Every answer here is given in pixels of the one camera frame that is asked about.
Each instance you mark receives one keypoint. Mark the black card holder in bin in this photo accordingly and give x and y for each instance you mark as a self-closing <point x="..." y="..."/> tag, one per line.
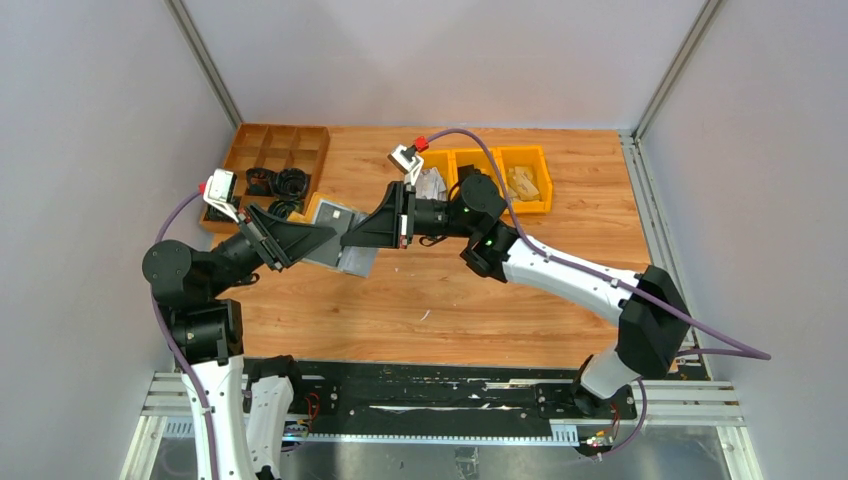
<point x="466" y="171"/>

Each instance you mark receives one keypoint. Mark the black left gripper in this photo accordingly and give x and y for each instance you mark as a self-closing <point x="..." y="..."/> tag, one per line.
<point x="279" y="242"/>

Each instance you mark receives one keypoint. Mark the tan card holder in bin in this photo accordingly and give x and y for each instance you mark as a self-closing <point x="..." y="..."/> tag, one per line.
<point x="521" y="184"/>

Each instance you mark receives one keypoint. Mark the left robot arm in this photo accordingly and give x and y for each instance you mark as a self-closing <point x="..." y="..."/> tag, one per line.
<point x="238" y="417"/>

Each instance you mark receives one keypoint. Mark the right yellow bin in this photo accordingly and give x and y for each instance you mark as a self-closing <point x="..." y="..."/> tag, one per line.
<point x="532" y="156"/>

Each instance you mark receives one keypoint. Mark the wooden compartment tray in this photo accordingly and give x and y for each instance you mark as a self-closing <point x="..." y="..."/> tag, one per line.
<point x="276" y="147"/>

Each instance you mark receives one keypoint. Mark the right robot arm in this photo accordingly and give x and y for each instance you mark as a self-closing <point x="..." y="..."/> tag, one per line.
<point x="643" y="306"/>

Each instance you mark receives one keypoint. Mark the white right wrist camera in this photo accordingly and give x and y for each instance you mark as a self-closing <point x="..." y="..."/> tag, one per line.
<point x="408" y="160"/>

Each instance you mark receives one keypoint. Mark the rolled dark blue tie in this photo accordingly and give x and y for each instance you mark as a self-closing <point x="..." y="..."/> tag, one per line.
<point x="289" y="210"/>

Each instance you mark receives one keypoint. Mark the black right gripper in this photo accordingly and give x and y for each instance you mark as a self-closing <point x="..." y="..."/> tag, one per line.
<point x="381" y="230"/>

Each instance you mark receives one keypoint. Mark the cards in left bin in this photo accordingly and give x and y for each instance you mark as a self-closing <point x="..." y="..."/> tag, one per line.
<point x="430" y="185"/>

